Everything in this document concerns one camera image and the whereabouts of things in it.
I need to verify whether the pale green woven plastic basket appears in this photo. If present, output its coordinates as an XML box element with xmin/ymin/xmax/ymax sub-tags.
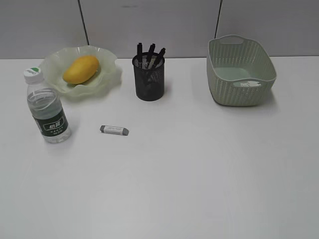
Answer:
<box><xmin>206</xmin><ymin>35</ymin><xmax>277</xmax><ymax>107</ymax></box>

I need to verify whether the white waste paper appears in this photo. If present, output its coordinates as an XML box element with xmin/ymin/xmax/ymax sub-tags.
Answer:
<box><xmin>233</xmin><ymin>81</ymin><xmax>261</xmax><ymax>88</ymax></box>

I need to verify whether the black wall cable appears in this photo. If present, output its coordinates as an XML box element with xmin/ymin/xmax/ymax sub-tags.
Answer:
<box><xmin>78</xmin><ymin>0</ymin><xmax>91</xmax><ymax>46</ymax></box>
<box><xmin>214</xmin><ymin>0</ymin><xmax>224</xmax><ymax>38</ymax></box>

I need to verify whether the black marker pen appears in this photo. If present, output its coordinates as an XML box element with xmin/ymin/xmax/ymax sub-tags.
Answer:
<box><xmin>137</xmin><ymin>43</ymin><xmax>143</xmax><ymax>68</ymax></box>
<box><xmin>146</xmin><ymin>43</ymin><xmax>156</xmax><ymax>69</ymax></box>
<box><xmin>147</xmin><ymin>48</ymin><xmax>166</xmax><ymax>81</ymax></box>

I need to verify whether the black wall cable left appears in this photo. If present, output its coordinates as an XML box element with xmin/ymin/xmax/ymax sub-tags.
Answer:
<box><xmin>78</xmin><ymin>0</ymin><xmax>91</xmax><ymax>46</ymax></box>

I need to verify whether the grey white eraser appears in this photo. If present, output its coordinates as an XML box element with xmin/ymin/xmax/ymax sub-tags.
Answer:
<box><xmin>100</xmin><ymin>125</ymin><xmax>129</xmax><ymax>136</ymax></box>

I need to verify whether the clear water bottle green label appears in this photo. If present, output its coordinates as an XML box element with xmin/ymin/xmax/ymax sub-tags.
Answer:
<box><xmin>23</xmin><ymin>67</ymin><xmax>71</xmax><ymax>143</ymax></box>

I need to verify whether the pale green wavy glass plate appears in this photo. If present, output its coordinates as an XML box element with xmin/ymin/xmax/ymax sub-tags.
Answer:
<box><xmin>39</xmin><ymin>45</ymin><xmax>122</xmax><ymax>101</ymax></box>

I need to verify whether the black mesh pen holder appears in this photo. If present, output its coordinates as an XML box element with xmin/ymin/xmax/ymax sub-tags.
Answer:
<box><xmin>132</xmin><ymin>52</ymin><xmax>165</xmax><ymax>101</ymax></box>

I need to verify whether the black wall cable right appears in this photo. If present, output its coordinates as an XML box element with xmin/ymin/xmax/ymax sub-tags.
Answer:
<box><xmin>214</xmin><ymin>0</ymin><xmax>224</xmax><ymax>38</ymax></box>

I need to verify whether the yellow mango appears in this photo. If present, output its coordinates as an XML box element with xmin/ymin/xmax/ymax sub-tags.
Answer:
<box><xmin>63</xmin><ymin>55</ymin><xmax>99</xmax><ymax>85</ymax></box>

